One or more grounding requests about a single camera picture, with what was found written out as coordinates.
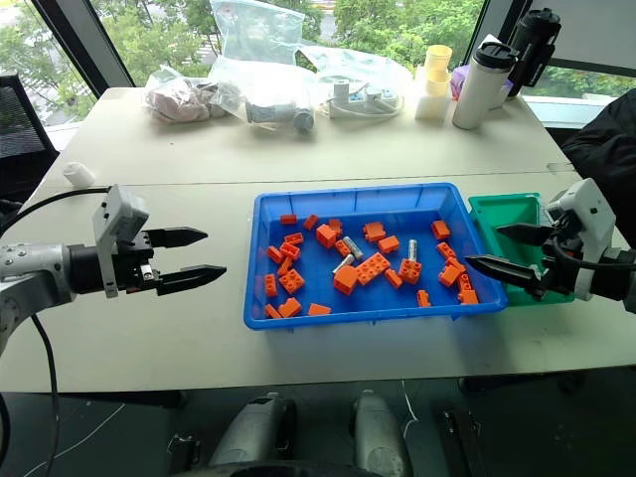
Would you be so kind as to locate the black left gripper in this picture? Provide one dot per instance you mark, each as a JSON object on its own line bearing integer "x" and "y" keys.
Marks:
{"x": 130, "y": 259}

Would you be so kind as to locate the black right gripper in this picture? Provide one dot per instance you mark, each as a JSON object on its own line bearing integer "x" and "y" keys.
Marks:
{"x": 559, "y": 279}

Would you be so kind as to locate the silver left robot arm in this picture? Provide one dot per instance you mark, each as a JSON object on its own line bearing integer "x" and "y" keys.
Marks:
{"x": 30, "y": 278}

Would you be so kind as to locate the green plastic tray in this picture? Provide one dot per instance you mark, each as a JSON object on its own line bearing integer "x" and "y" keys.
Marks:
{"x": 507, "y": 211}

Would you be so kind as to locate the small orange building block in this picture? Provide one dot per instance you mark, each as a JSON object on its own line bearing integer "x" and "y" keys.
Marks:
{"x": 274, "y": 254}
{"x": 336, "y": 224}
{"x": 289, "y": 219}
{"x": 393, "y": 278}
{"x": 423, "y": 298}
{"x": 342, "y": 248}
{"x": 270, "y": 285}
{"x": 294, "y": 238}
{"x": 272, "y": 311}
{"x": 465, "y": 283}
{"x": 311, "y": 221}
{"x": 284, "y": 266}

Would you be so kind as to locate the small white cylinder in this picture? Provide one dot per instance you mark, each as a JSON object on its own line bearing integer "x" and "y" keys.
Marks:
{"x": 78, "y": 173}

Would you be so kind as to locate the blue plastic tray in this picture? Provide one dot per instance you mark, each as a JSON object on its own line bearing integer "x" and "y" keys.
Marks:
{"x": 318, "y": 290}

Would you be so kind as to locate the person in black clothes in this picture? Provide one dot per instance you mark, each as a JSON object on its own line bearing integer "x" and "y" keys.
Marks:
{"x": 606, "y": 144}

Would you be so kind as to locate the plastic bag with pink contents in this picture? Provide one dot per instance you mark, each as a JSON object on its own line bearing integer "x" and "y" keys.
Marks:
{"x": 176, "y": 102}

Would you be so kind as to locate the white thermos with black lid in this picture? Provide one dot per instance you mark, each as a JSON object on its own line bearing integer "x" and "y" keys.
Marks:
{"x": 477, "y": 89}

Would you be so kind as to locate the grey device in bag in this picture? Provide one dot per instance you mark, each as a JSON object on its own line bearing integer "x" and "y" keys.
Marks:
{"x": 283, "y": 115}

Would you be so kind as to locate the purple packet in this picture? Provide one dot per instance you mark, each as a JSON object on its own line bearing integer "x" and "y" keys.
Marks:
{"x": 458, "y": 80}

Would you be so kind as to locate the pale yellow cup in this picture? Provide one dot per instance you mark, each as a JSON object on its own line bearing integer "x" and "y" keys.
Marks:
{"x": 438, "y": 62}
{"x": 436, "y": 87}

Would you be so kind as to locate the silver rounded robot leg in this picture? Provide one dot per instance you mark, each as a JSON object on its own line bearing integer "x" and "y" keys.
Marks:
{"x": 253, "y": 429}
{"x": 380, "y": 432}

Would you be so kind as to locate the black office chair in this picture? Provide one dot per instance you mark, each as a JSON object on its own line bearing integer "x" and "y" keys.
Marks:
{"x": 20, "y": 139}

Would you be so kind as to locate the white power strip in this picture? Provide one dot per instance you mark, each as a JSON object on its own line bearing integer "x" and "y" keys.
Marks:
{"x": 363, "y": 102}

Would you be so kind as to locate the large clear plastic bag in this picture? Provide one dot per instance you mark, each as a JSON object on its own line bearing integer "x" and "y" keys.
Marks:
{"x": 258, "y": 45}

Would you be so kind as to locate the clear crumpled plastic bag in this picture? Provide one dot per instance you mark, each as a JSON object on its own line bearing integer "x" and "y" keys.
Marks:
{"x": 358, "y": 64}

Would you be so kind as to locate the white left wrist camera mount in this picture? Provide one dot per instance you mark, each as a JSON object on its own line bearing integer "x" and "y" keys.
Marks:
{"x": 116, "y": 213}

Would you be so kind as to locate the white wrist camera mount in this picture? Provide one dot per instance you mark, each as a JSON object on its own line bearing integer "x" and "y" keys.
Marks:
{"x": 116, "y": 213}
{"x": 591, "y": 208}

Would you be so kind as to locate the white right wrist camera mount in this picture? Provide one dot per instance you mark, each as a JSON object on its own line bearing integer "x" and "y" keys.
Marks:
{"x": 591, "y": 208}

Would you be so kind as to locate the black flat bracket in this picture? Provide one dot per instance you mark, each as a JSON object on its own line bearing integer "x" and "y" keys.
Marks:
{"x": 459, "y": 439}

